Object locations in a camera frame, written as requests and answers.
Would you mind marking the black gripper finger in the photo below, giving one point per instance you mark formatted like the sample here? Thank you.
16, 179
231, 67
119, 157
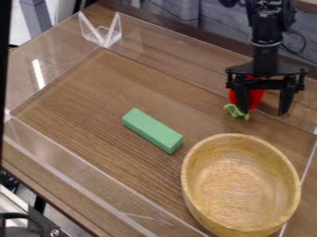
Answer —
242, 98
286, 96

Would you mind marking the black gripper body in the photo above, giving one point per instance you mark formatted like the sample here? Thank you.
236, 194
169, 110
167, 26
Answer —
279, 77

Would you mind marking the red plush strawberry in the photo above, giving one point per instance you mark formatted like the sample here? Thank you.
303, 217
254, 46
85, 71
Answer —
254, 100

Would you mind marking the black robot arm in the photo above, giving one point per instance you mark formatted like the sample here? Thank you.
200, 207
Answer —
270, 19

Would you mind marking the green rectangular block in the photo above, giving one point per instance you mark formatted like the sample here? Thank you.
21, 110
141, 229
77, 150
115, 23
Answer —
152, 130

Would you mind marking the wooden bowl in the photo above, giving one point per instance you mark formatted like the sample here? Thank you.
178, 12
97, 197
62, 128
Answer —
240, 186

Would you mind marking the clear acrylic tray wall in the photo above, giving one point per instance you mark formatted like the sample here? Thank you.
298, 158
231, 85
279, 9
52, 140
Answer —
69, 150

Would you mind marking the grey table leg post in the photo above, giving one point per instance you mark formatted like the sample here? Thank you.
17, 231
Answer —
36, 15

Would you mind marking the black equipment with cable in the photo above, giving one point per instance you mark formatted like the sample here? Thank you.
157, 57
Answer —
28, 224

